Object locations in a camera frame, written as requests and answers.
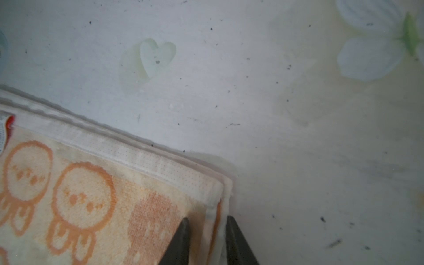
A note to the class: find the orange patterned towel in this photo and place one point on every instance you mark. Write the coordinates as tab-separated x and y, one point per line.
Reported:
76	193

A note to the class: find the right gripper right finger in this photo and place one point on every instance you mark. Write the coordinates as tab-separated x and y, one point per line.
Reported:
238	251

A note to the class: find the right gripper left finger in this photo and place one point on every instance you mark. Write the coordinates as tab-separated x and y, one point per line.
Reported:
177	252

